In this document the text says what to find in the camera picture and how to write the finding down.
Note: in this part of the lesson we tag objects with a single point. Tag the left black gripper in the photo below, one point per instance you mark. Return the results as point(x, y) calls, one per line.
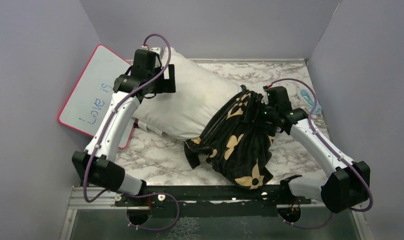
point(166, 85)

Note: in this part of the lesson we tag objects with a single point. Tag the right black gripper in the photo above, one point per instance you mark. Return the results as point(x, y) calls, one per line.
point(265, 124)

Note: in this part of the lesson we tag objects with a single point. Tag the white pillow insert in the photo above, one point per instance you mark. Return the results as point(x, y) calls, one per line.
point(183, 115)

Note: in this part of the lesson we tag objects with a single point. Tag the black floral pillowcase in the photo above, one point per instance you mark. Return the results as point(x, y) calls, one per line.
point(236, 148)

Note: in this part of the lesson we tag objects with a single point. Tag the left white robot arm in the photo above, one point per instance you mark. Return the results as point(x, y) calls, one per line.
point(96, 164)

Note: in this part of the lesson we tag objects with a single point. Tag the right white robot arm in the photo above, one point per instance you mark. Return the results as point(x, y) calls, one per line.
point(347, 181)

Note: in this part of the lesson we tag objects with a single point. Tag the blue packaged small item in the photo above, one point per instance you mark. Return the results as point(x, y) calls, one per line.
point(307, 100)

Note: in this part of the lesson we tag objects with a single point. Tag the pink framed whiteboard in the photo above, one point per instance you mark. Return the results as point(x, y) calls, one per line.
point(90, 98)

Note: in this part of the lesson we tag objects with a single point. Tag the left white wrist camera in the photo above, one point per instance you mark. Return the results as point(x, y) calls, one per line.
point(158, 50)

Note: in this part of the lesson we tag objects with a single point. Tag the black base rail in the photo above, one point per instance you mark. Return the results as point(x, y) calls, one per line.
point(204, 201)

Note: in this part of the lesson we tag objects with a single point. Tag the aluminium frame rail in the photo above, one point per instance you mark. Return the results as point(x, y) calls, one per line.
point(95, 200)

